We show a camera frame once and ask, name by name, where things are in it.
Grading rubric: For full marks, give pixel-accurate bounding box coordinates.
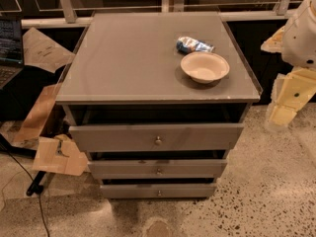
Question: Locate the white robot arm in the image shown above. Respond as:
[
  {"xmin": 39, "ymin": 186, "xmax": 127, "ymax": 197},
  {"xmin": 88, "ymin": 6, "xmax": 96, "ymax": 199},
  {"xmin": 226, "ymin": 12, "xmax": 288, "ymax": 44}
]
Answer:
[{"xmin": 261, "ymin": 0, "xmax": 316, "ymax": 129}]

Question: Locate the white paper bowl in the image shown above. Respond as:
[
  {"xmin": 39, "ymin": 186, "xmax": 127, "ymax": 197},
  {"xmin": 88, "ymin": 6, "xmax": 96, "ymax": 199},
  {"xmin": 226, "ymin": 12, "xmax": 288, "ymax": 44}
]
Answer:
[{"xmin": 181, "ymin": 51, "xmax": 230, "ymax": 84}]

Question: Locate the grey drawer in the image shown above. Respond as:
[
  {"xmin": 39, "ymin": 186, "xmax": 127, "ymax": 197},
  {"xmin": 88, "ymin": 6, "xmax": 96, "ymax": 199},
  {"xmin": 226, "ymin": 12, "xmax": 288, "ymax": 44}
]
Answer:
[
  {"xmin": 100, "ymin": 183, "xmax": 216, "ymax": 198},
  {"xmin": 88, "ymin": 159, "xmax": 227, "ymax": 179},
  {"xmin": 69, "ymin": 123, "xmax": 243, "ymax": 152}
]

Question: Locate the grey top drawer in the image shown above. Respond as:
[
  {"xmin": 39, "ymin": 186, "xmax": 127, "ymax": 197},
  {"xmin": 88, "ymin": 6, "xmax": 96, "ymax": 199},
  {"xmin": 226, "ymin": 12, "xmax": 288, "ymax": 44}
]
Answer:
[{"xmin": 69, "ymin": 123, "xmax": 243, "ymax": 152}]

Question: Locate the metal window railing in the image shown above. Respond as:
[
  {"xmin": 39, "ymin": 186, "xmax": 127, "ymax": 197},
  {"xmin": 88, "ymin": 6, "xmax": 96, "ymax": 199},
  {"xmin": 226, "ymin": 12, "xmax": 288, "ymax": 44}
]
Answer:
[{"xmin": 0, "ymin": 0, "xmax": 303, "ymax": 29}]

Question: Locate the grey middle drawer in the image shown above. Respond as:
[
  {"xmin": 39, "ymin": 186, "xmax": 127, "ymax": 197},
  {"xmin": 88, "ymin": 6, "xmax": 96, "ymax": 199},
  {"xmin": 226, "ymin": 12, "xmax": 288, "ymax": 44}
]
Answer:
[{"xmin": 88, "ymin": 159, "xmax": 227, "ymax": 179}]

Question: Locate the grey bottom drawer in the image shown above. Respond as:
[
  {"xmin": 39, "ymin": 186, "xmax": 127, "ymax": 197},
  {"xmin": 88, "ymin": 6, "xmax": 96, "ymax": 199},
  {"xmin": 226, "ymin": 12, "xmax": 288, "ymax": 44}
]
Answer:
[{"xmin": 100, "ymin": 183, "xmax": 216, "ymax": 198}]

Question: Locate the light wooden block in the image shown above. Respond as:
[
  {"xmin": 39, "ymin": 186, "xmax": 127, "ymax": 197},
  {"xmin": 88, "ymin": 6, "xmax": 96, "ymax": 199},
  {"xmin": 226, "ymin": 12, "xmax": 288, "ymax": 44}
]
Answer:
[{"xmin": 33, "ymin": 134, "xmax": 88, "ymax": 176}]

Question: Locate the blue snack bag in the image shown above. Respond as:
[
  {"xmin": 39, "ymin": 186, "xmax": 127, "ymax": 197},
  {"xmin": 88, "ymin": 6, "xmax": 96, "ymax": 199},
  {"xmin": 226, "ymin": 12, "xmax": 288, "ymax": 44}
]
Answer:
[{"xmin": 176, "ymin": 37, "xmax": 214, "ymax": 53}]

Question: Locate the brown cardboard sheet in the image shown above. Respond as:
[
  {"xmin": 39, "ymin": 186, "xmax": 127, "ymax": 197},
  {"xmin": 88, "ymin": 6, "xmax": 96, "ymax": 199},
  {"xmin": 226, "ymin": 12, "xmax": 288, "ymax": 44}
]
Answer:
[{"xmin": 23, "ymin": 28, "xmax": 75, "ymax": 73}]

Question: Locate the grey drawer cabinet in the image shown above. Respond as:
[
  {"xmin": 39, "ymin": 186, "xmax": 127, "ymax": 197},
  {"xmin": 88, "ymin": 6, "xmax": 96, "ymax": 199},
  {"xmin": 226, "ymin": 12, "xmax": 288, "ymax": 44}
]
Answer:
[{"xmin": 56, "ymin": 12, "xmax": 261, "ymax": 186}]

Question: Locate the black cable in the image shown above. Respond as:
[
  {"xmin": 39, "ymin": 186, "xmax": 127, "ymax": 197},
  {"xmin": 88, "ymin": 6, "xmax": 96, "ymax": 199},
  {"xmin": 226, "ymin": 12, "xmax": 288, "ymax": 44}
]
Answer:
[{"xmin": 0, "ymin": 133, "xmax": 51, "ymax": 237}]

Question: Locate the open laptop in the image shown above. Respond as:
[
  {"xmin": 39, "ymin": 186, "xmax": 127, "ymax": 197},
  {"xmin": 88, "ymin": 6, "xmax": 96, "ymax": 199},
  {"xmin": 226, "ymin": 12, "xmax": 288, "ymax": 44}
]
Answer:
[{"xmin": 0, "ymin": 18, "xmax": 24, "ymax": 89}]

